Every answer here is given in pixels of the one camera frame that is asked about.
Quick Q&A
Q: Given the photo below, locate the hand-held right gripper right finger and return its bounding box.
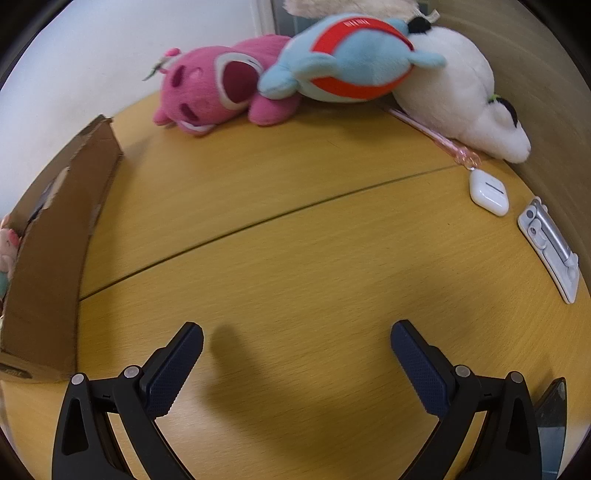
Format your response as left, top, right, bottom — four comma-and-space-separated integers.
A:
390, 319, 542, 480

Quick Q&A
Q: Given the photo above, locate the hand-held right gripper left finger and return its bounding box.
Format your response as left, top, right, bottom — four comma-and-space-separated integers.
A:
52, 322, 205, 480

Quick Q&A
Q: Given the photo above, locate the brown cardboard box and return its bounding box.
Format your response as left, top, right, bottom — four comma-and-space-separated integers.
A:
0, 114, 125, 384

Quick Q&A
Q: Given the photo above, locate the white folding phone stand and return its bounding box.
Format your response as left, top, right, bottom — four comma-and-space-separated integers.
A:
517, 197, 580, 304

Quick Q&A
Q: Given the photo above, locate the wooden desktop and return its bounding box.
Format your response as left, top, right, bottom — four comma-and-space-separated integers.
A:
0, 85, 591, 480

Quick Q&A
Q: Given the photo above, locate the dark flat device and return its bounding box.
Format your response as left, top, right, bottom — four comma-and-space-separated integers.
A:
533, 377, 568, 480

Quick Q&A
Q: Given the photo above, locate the white earbuds case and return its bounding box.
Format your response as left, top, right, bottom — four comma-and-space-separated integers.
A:
469, 170, 509, 217

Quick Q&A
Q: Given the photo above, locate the pink pig plush toy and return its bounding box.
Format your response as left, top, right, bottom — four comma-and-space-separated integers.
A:
0, 215, 21, 319

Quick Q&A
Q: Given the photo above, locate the pink transparent pen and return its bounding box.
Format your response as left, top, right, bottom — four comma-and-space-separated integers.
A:
388, 107, 481, 169

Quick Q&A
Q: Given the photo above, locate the white plush toy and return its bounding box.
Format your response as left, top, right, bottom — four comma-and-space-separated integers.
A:
392, 16, 532, 164

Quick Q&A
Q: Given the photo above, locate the pink bear plush toy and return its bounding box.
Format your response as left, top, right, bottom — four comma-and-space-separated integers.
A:
152, 34, 301, 137

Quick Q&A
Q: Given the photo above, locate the blue dolphin plush toy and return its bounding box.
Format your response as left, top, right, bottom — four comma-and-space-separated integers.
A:
257, 14, 446, 103

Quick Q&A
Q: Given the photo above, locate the beige teddy bear plush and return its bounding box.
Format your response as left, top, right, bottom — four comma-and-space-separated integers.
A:
283, 0, 441, 21

